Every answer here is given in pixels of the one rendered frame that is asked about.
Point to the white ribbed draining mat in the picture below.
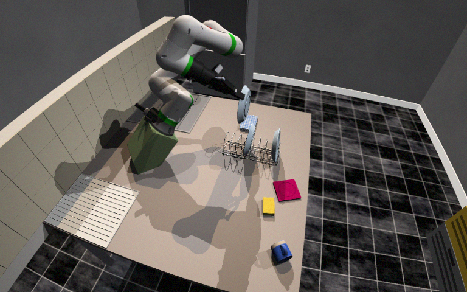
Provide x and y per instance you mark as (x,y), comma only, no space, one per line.
(93,209)

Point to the dark pink square coaster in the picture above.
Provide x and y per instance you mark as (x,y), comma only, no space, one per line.
(286,190)

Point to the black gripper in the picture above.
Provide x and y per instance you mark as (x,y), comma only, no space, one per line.
(226,87)

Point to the blue and white checkered towel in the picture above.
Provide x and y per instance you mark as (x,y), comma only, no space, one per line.
(245,126)

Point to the grey ribbed sink drainer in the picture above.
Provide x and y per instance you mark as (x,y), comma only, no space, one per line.
(188,121)

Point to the yellow sponge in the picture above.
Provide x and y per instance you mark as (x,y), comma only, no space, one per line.
(268,206)

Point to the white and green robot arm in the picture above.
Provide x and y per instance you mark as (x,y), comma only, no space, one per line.
(177,57)

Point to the beige tiled wall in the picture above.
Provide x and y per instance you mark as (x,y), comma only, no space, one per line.
(46,148)

